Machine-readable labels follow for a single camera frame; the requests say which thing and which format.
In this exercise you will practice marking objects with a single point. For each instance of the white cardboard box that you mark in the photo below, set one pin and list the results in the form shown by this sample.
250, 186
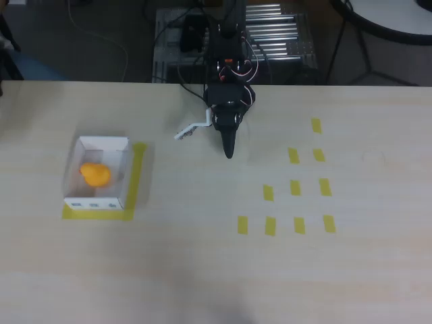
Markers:
121, 175

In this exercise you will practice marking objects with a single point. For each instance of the yellow rubber duck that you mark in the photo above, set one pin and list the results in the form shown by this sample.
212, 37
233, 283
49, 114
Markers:
96, 175

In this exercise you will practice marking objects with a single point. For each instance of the blue chair seat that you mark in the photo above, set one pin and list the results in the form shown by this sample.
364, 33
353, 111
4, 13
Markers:
30, 69

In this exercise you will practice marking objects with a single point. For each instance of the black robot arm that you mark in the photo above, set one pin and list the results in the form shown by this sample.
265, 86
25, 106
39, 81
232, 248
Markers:
231, 40

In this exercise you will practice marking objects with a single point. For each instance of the round white table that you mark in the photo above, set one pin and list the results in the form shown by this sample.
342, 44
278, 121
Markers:
388, 17

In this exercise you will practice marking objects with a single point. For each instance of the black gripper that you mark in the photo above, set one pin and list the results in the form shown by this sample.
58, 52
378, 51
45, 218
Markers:
227, 129

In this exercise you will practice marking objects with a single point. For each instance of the white bracket wrist camera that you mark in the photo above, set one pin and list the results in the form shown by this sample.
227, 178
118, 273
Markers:
192, 128

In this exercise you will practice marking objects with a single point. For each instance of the aluminium roller rack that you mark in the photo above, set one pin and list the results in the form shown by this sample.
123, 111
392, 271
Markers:
283, 37

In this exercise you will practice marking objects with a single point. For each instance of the short yellow tape piece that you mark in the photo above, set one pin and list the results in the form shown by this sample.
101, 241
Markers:
242, 225
293, 155
329, 223
325, 187
319, 155
268, 193
295, 187
316, 126
271, 225
299, 225

